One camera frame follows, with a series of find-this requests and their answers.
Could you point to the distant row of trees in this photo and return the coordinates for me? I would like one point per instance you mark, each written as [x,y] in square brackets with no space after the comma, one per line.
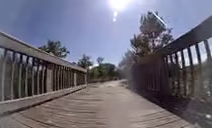
[105,70]

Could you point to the wooden plank bridge deck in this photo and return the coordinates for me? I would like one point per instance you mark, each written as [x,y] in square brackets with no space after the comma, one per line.
[94,106]

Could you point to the green tree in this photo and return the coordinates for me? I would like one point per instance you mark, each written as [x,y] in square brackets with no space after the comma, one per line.
[55,49]

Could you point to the tall dark tree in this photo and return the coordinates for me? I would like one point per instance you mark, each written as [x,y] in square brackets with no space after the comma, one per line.
[152,33]

